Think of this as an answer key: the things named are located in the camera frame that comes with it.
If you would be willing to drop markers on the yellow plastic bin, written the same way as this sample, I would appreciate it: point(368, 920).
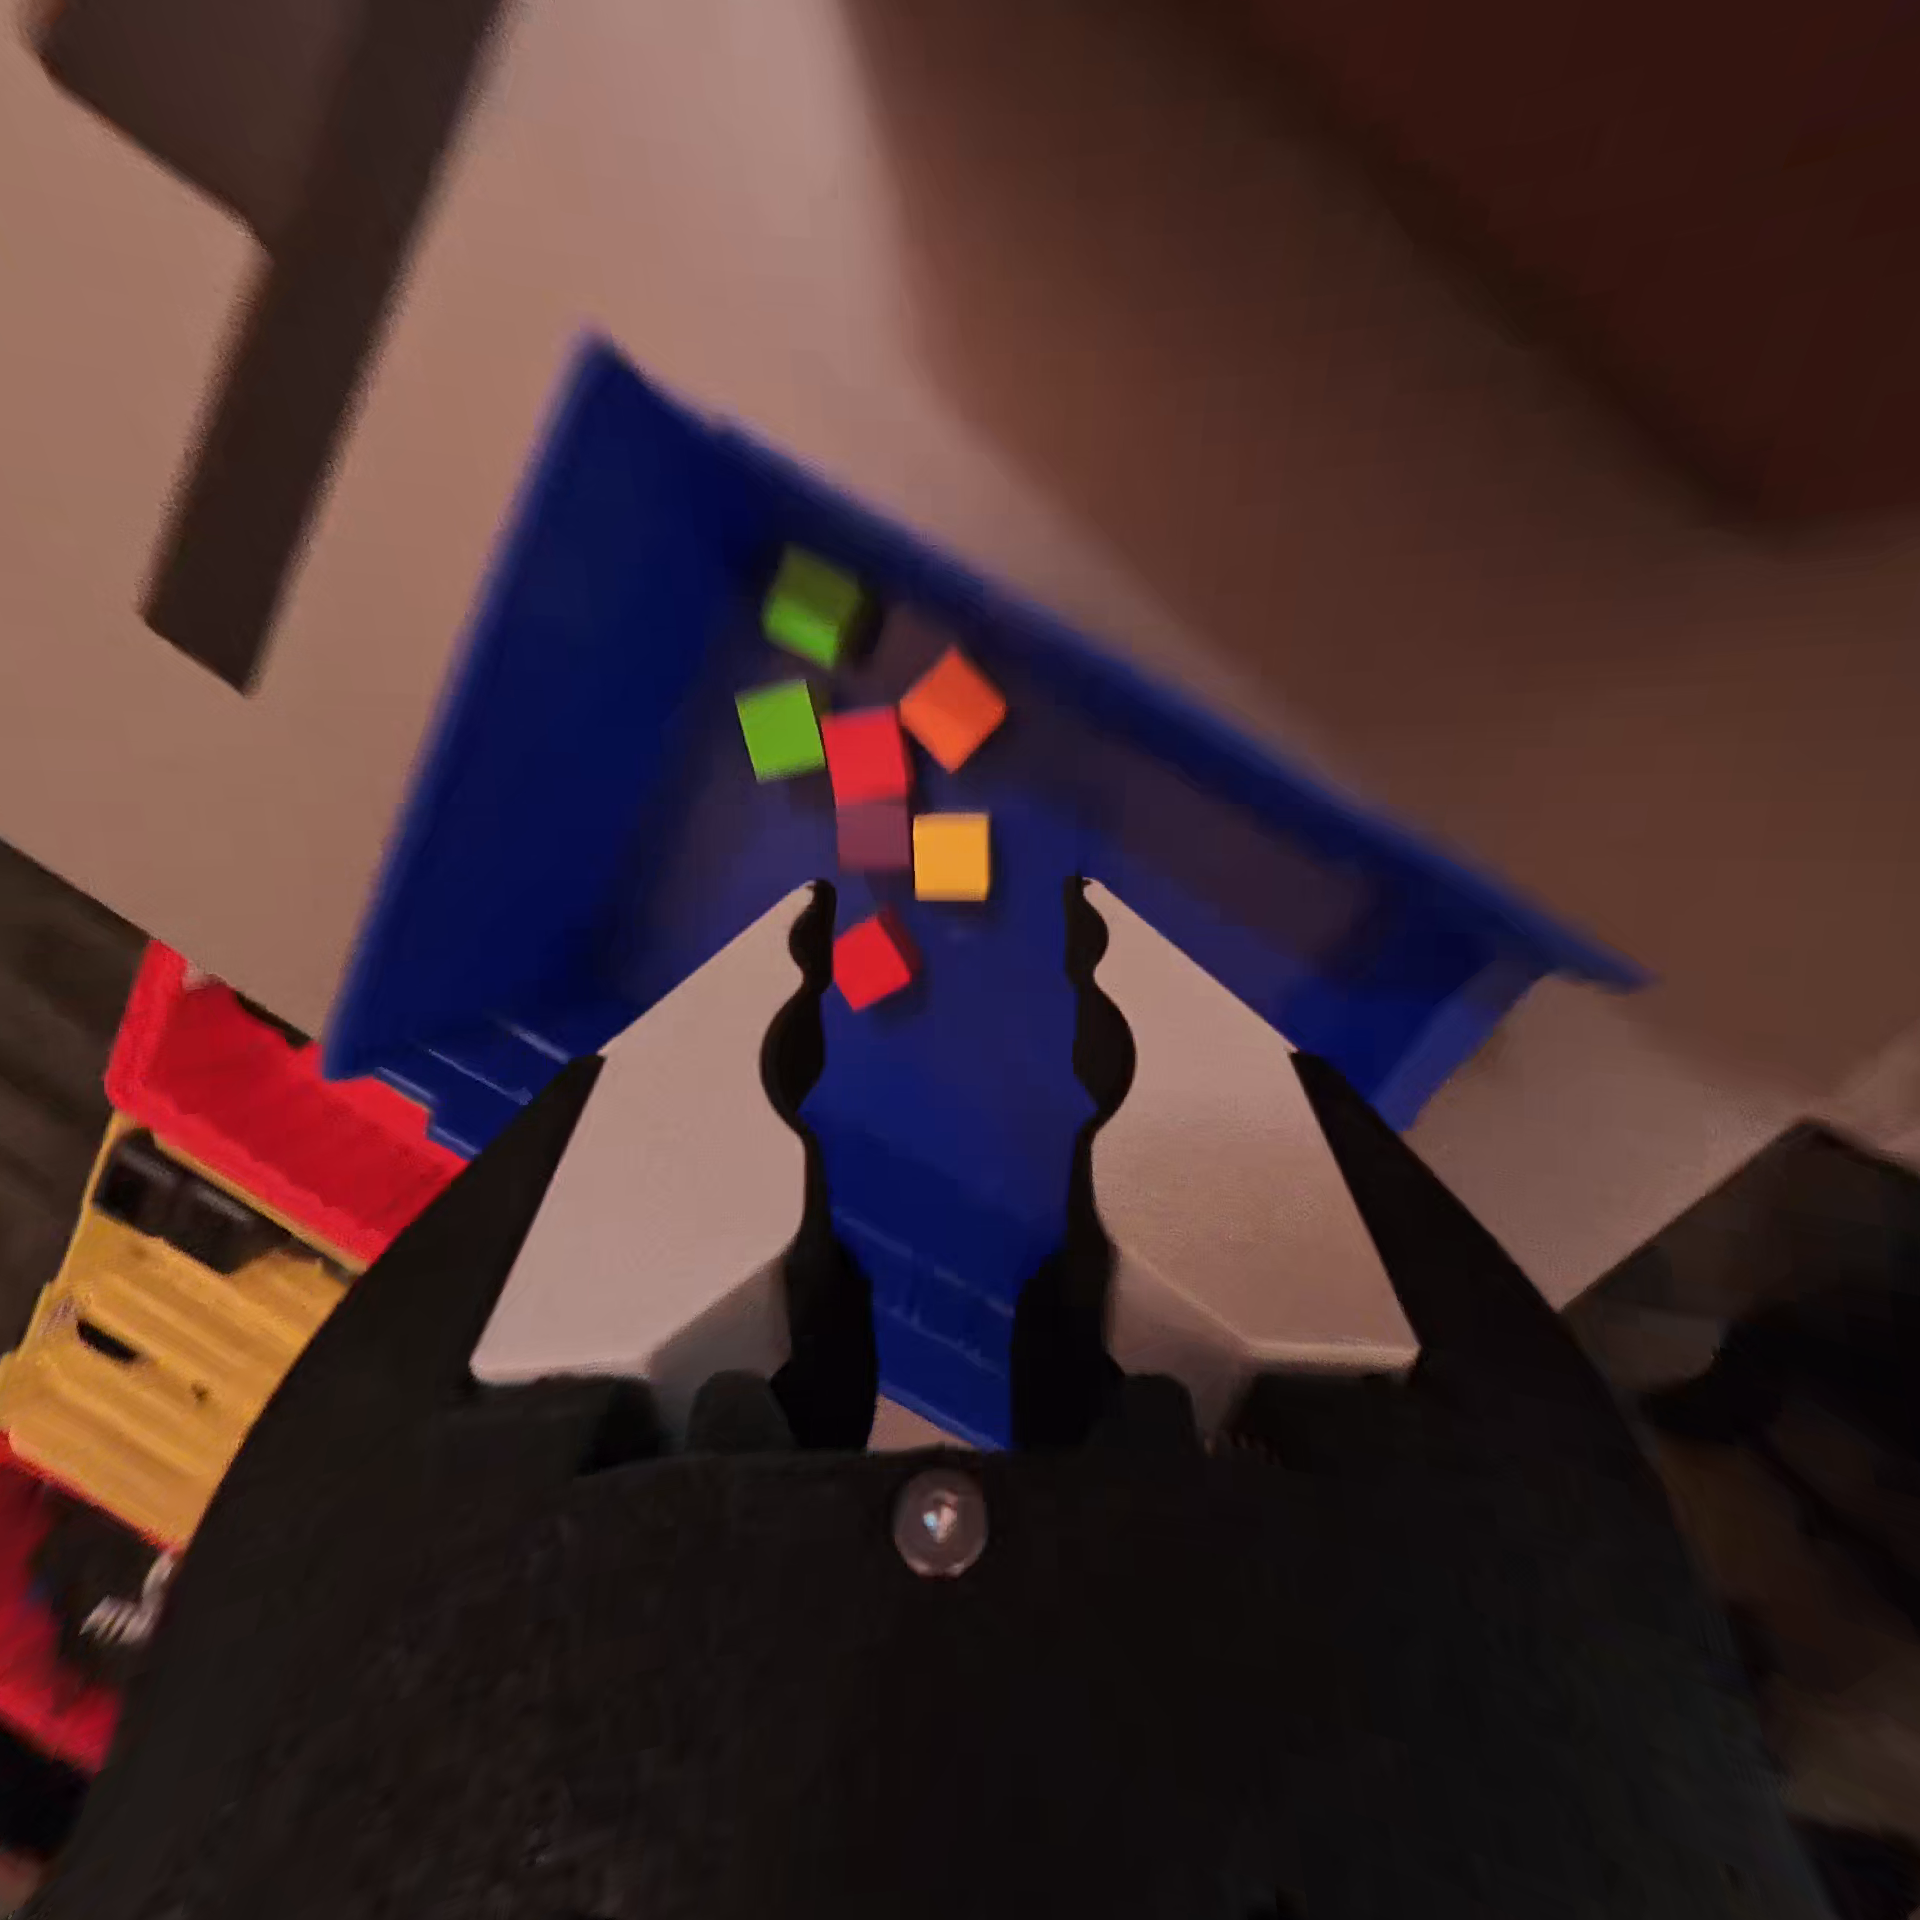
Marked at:
point(148, 1349)

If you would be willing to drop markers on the orange wooden cube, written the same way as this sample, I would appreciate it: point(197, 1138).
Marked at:
point(952, 707)

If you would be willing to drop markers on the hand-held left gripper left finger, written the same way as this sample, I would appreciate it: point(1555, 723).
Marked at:
point(663, 1202)

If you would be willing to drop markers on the red plastic bin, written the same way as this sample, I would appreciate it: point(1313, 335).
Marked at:
point(254, 1096)

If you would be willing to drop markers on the rust brown felt bag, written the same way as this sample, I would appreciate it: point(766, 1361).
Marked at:
point(1651, 179)

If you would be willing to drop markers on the green wooden cube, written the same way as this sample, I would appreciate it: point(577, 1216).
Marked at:
point(816, 608)
point(780, 730)

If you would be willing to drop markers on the light grey desk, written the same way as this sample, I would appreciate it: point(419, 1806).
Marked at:
point(675, 225)

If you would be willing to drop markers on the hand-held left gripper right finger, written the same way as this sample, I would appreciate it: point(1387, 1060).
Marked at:
point(1229, 1202)

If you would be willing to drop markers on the red wooden cube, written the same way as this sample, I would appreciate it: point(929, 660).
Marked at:
point(871, 961)
point(870, 759)

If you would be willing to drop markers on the blue plastic bin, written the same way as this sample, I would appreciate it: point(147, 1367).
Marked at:
point(602, 749)

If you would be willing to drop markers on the purple wooden cube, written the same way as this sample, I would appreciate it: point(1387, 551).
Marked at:
point(871, 838)

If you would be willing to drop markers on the yellow wooden cube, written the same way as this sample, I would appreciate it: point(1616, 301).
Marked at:
point(952, 859)

